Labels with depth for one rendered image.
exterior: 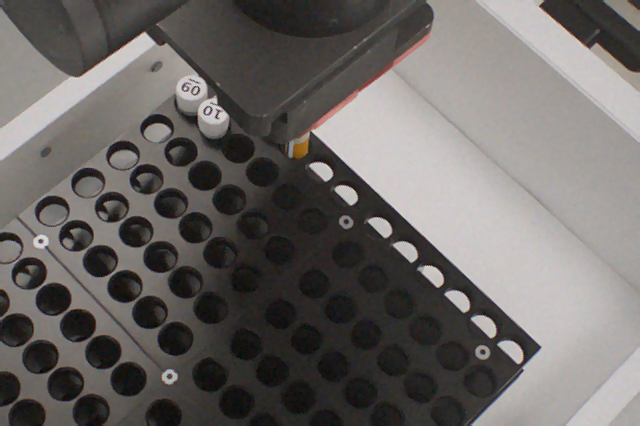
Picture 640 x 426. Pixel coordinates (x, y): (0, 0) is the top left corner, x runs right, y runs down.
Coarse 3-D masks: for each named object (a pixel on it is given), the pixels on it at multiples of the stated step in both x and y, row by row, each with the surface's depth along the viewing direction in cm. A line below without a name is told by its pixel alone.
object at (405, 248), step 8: (312, 168) 56; (320, 168) 56; (328, 168) 56; (320, 176) 56; (328, 176) 56; (336, 192) 55; (344, 192) 55; (352, 192) 55; (352, 200) 55; (376, 224) 55; (384, 224) 55; (384, 232) 55; (400, 248) 54; (408, 248) 54; (408, 256) 54; (416, 256) 54
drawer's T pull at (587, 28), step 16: (544, 0) 53; (560, 0) 53; (576, 0) 53; (592, 0) 53; (560, 16) 53; (576, 16) 53; (592, 16) 53; (608, 16) 53; (576, 32) 52; (592, 32) 52; (608, 32) 53; (624, 32) 52; (608, 48) 53; (624, 48) 52; (624, 64) 53
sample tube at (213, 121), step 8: (208, 104) 49; (216, 104) 49; (200, 112) 49; (208, 112) 49; (216, 112) 49; (224, 112) 49; (200, 120) 49; (208, 120) 49; (216, 120) 49; (224, 120) 49; (200, 128) 50; (208, 128) 49; (216, 128) 49; (224, 128) 50; (208, 136) 50; (216, 136) 50
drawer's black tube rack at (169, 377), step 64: (192, 128) 50; (64, 192) 48; (128, 192) 49; (192, 192) 49; (256, 192) 49; (64, 256) 47; (128, 256) 48; (192, 256) 48; (256, 256) 48; (320, 256) 48; (0, 320) 46; (64, 320) 46; (128, 320) 46; (192, 320) 47; (256, 320) 47; (320, 320) 47; (384, 320) 47; (448, 320) 48; (0, 384) 49; (64, 384) 48; (128, 384) 48; (192, 384) 46; (256, 384) 46; (320, 384) 46; (384, 384) 46; (448, 384) 47
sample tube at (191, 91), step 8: (184, 80) 50; (192, 80) 50; (200, 80) 50; (176, 88) 50; (184, 88) 49; (192, 88) 49; (200, 88) 49; (176, 96) 50; (184, 96) 49; (192, 96) 49; (200, 96) 49; (184, 104) 50; (192, 104) 50; (200, 104) 50; (184, 112) 50; (192, 112) 52
